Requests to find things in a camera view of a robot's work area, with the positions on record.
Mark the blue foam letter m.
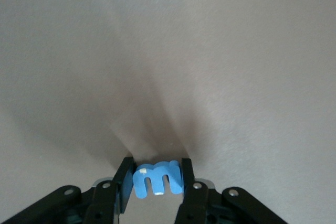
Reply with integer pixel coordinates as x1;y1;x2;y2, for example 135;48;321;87
132;159;184;199

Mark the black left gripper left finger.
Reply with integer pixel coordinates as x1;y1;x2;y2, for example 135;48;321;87
0;157;136;224

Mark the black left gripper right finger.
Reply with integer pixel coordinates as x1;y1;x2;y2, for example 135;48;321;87
174;157;287;224

